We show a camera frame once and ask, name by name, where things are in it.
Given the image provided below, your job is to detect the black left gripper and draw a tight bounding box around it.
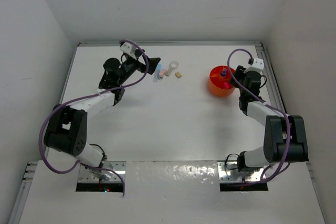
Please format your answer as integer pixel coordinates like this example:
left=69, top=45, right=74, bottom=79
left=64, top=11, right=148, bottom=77
left=117, top=49, right=159, bottom=85

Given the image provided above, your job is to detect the blue capped glue stick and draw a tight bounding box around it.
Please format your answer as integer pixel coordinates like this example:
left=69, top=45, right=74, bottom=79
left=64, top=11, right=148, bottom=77
left=153, top=63, right=161, bottom=82

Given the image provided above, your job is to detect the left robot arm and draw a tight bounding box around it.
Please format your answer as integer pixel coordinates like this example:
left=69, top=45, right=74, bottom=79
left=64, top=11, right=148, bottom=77
left=39, top=50, right=161, bottom=173

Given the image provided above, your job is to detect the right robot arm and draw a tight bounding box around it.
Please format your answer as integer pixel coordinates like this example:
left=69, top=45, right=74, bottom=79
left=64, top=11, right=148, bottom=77
left=230, top=66, right=309, bottom=172

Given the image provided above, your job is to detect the pink mini stapler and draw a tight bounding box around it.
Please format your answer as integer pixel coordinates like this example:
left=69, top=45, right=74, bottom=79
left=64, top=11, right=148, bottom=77
left=159, top=69, right=166, bottom=80

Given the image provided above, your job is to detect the blue item in organizer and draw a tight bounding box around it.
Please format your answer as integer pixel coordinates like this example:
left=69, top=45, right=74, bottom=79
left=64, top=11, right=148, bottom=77
left=220, top=68, right=227, bottom=77

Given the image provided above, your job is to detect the orange round organizer container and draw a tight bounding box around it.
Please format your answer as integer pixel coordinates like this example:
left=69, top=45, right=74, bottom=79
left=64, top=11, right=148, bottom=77
left=207, top=66, right=235, bottom=97

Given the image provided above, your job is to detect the clear tape dispenser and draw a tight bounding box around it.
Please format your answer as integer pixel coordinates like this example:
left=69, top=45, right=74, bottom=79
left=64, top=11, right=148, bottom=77
left=165, top=61, right=179, bottom=76

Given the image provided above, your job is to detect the yellow eraser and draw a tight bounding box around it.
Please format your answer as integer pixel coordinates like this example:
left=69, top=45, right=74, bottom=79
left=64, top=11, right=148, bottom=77
left=175, top=72, right=182, bottom=79

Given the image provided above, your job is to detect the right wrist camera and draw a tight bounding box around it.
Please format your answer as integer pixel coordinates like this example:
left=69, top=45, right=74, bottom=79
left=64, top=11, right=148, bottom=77
left=246, top=58, right=265, bottom=73

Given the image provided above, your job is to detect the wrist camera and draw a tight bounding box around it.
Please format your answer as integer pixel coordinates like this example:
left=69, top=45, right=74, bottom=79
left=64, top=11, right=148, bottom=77
left=120, top=42, right=136, bottom=55
left=246, top=58, right=265, bottom=73

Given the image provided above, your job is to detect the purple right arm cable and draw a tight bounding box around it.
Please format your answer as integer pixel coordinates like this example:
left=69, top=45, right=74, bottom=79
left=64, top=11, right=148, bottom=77
left=227, top=48, right=292, bottom=187

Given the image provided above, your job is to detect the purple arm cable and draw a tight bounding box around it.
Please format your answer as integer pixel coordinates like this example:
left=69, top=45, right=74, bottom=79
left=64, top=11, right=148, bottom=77
left=38, top=39, right=150, bottom=198
left=227, top=48, right=292, bottom=187

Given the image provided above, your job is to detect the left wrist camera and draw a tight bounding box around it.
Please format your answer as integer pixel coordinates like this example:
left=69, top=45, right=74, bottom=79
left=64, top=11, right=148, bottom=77
left=120, top=42, right=136, bottom=55

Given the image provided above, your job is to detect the aluminium table edge rail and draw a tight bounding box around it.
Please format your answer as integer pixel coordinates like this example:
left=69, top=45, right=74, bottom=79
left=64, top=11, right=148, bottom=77
left=78, top=41, right=263, bottom=47

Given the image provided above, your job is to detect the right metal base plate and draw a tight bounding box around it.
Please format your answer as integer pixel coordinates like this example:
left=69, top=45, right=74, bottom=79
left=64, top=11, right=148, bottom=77
left=217, top=159, right=264, bottom=184

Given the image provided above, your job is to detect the metal base plate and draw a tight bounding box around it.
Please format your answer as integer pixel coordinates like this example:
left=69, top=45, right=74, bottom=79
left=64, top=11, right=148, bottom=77
left=217, top=159, right=264, bottom=184
left=78, top=161, right=126, bottom=183

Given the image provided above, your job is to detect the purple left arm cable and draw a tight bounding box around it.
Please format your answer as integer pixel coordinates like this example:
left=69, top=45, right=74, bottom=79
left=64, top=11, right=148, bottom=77
left=38, top=39, right=150, bottom=198

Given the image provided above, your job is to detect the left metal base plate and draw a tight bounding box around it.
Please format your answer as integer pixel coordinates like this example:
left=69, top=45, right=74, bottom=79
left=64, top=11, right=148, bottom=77
left=78, top=161, right=126, bottom=183

